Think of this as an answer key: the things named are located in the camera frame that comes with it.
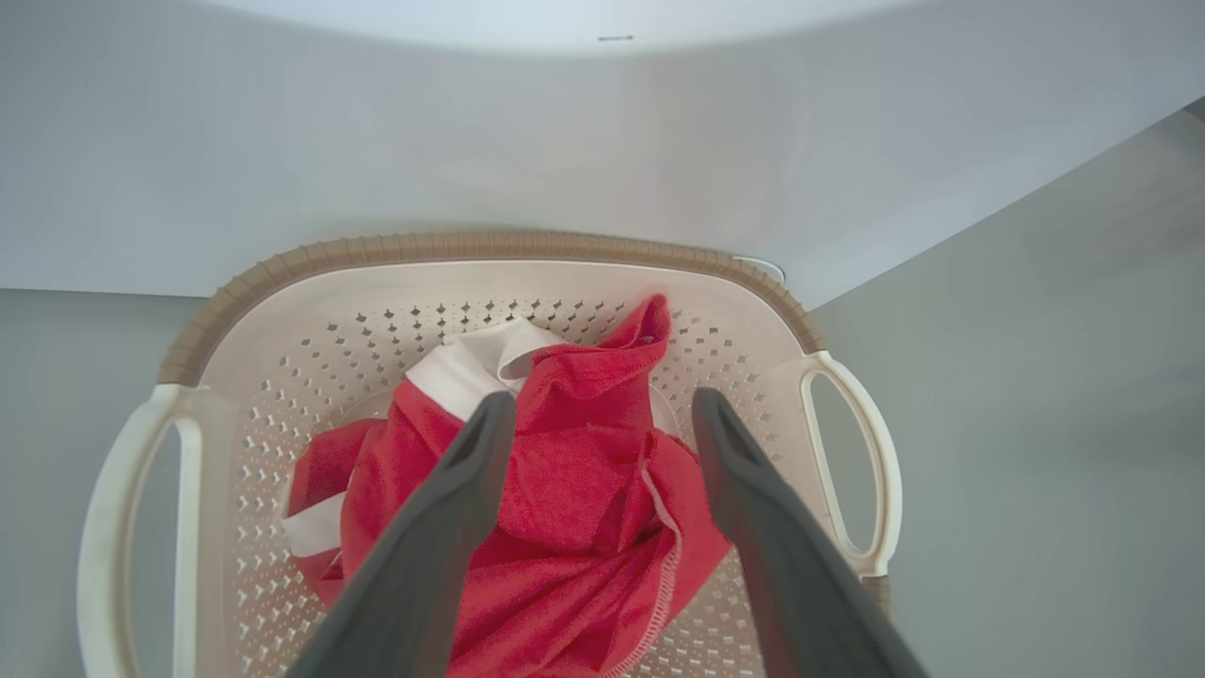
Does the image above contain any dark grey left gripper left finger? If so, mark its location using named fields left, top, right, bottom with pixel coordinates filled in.
left=287, top=391, right=517, bottom=678

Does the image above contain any round white filter cover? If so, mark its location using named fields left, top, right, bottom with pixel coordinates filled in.
left=732, top=254, right=787, bottom=285

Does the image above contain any white front-load washing machine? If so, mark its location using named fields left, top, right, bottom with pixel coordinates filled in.
left=0, top=0, right=1205, bottom=312

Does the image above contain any cream laundry basket brown rim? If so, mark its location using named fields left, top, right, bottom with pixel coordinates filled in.
left=77, top=233, right=903, bottom=678

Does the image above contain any red and white garment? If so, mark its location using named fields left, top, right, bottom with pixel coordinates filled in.
left=282, top=294, right=733, bottom=678

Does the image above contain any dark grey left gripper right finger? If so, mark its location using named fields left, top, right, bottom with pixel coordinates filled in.
left=692, top=388, right=928, bottom=678

